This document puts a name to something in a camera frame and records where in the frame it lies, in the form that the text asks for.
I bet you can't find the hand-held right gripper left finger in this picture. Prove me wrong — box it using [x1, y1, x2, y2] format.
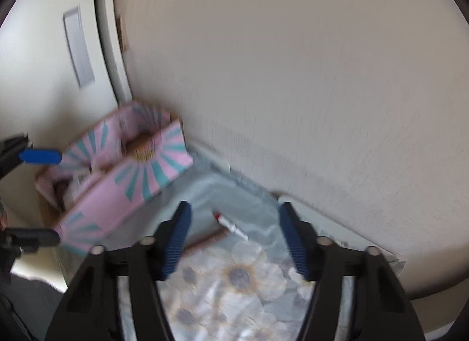
[44, 201, 193, 341]

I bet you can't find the white door frame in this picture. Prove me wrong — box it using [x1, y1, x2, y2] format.
[93, 0, 132, 105]

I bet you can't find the small white red-capped tube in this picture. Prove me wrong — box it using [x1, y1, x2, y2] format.
[213, 211, 249, 241]

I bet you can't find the dark grey cloth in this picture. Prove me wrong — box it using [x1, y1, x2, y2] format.
[0, 275, 68, 341]

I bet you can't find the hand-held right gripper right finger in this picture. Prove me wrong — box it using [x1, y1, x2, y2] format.
[278, 202, 426, 341]

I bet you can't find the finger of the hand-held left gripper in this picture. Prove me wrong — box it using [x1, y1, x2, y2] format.
[0, 134, 62, 178]
[4, 227, 61, 254]

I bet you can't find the floral bedsheet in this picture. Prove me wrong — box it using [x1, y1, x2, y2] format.
[55, 150, 405, 341]

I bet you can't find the pink sunburst cardboard box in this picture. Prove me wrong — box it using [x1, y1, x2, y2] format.
[35, 101, 193, 257]

